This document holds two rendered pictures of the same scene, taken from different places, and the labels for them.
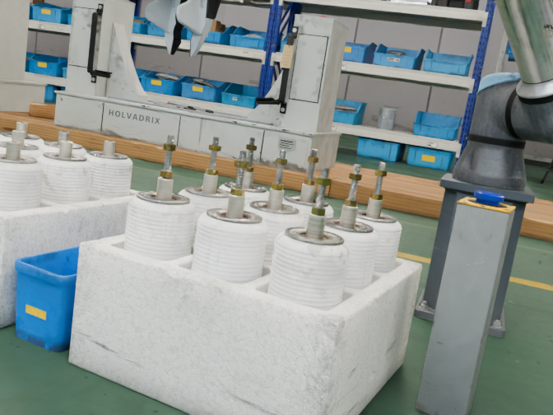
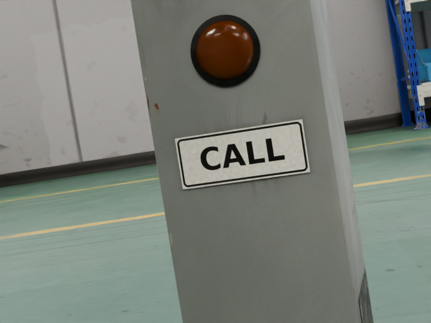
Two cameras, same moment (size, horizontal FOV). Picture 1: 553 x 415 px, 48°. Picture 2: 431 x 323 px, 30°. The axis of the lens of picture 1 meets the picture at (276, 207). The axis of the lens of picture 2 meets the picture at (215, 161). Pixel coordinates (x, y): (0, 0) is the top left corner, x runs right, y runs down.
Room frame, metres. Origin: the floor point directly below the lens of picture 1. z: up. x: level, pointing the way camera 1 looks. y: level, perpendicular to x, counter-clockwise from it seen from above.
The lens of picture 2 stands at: (1.20, -0.38, 0.24)
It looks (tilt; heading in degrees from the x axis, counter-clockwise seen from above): 3 degrees down; 168
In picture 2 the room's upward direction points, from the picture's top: 9 degrees counter-clockwise
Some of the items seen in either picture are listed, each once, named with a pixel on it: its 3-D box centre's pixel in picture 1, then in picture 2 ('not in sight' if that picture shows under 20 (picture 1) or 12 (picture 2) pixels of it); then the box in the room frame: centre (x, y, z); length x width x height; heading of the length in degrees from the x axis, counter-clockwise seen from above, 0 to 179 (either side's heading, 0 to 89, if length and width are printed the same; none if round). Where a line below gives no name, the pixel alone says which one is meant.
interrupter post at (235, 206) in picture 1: (235, 207); not in sight; (0.82, 0.05, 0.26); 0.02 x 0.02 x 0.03
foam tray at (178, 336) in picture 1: (258, 310); not in sight; (0.93, 0.00, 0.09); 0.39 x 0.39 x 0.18; 64
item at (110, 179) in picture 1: (104, 201); not in sight; (1.22, 0.34, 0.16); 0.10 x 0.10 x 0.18
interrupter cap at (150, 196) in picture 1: (163, 198); not in sight; (0.87, 0.16, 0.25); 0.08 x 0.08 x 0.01
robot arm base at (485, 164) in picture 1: (492, 160); not in sight; (1.34, -0.44, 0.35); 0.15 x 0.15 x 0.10
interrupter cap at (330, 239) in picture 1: (313, 236); not in sight; (0.77, -0.05, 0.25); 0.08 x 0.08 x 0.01
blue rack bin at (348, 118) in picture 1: (341, 110); not in sight; (5.83, -0.46, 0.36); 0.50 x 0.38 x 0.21; 164
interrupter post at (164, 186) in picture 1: (164, 189); not in sight; (0.87, 0.16, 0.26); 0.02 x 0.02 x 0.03
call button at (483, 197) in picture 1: (488, 199); not in sight; (0.87, -0.29, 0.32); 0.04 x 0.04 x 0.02
